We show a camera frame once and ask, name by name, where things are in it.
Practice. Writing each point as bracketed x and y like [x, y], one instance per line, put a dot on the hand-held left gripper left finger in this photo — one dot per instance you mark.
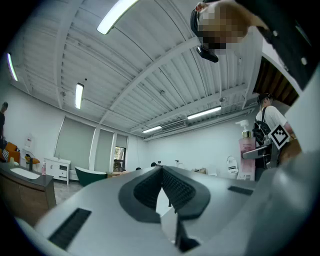
[127, 200]

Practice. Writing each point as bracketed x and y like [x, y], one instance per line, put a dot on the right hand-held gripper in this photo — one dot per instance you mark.
[279, 136]

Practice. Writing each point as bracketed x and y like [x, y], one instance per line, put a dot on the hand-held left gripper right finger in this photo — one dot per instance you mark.
[200, 200]

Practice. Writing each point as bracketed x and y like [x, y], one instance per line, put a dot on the pink pump bottle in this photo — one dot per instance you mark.
[246, 165]

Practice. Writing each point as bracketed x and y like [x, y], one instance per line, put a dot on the person's right forearm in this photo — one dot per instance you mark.
[291, 150]

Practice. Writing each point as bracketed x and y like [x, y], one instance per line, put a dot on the green freestanding bathtub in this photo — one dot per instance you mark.
[87, 175]

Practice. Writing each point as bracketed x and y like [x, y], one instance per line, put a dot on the dark framed window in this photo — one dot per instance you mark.
[120, 156]

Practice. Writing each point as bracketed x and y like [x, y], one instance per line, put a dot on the grey roller blind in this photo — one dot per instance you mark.
[121, 140]
[104, 150]
[75, 145]

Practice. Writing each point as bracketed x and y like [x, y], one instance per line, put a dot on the long ceiling light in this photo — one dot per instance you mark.
[151, 129]
[203, 112]
[79, 96]
[113, 16]
[12, 67]

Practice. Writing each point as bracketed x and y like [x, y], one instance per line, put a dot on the white vanity cabinet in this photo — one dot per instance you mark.
[56, 168]

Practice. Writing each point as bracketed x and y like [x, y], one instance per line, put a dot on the white ceiling air conditioner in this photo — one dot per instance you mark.
[174, 125]

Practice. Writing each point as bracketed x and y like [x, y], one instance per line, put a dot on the small pink soap bottle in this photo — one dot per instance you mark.
[44, 170]

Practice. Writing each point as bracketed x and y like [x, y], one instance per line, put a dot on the short black basin faucet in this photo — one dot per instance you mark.
[31, 165]

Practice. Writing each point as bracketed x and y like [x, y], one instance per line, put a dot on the yellow chair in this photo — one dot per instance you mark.
[32, 160]

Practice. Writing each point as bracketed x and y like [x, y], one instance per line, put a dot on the wooden vanity with dark top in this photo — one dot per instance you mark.
[22, 197]

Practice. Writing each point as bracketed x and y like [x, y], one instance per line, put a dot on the white sink basin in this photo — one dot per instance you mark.
[25, 173]

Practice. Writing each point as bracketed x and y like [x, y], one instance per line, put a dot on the person's dark shirt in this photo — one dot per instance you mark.
[287, 32]

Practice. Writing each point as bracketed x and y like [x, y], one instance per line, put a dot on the person's head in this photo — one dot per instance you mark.
[222, 22]

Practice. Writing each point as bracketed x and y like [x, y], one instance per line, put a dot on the black head-worn camera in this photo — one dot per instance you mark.
[207, 54]

